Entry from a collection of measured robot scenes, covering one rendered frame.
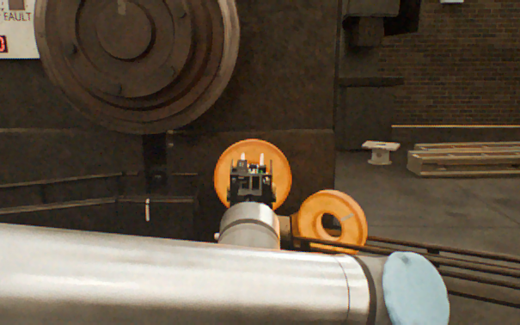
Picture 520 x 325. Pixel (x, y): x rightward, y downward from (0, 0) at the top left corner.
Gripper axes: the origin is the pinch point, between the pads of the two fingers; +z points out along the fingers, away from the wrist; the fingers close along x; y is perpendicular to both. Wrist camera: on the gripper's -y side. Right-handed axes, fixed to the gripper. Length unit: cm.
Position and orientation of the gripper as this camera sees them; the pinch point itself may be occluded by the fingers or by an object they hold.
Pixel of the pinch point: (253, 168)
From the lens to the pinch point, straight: 83.9
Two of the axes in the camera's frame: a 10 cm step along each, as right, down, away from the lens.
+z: 0.2, -4.9, 8.7
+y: 0.1, -8.7, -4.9
